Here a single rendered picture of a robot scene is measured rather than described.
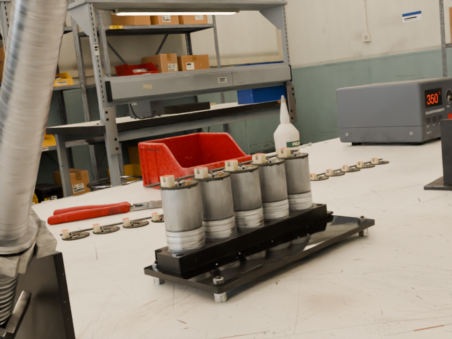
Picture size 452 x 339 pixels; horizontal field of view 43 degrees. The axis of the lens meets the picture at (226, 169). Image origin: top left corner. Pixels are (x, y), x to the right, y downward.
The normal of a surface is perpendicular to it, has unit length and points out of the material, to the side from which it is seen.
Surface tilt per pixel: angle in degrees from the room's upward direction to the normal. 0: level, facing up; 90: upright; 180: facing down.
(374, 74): 90
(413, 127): 90
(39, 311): 90
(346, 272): 0
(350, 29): 90
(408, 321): 0
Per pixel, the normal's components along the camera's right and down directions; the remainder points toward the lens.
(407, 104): -0.73, 0.18
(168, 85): 0.65, 0.04
